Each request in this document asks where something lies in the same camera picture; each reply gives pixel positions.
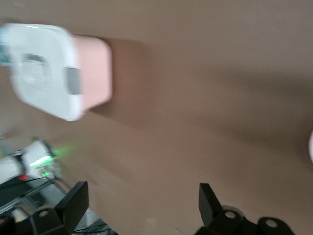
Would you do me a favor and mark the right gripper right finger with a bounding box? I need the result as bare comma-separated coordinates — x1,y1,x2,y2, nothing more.
195,182,294,235

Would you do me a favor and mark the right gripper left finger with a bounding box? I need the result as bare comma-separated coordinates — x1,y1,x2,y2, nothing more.
0,180,89,235

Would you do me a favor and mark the white lidded lunch box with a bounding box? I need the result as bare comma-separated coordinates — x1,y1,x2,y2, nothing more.
3,23,114,122

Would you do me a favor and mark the pink round plate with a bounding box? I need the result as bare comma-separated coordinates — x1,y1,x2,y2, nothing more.
308,130,313,164

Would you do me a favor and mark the long black table cable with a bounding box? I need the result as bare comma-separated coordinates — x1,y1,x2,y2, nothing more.
0,177,53,190

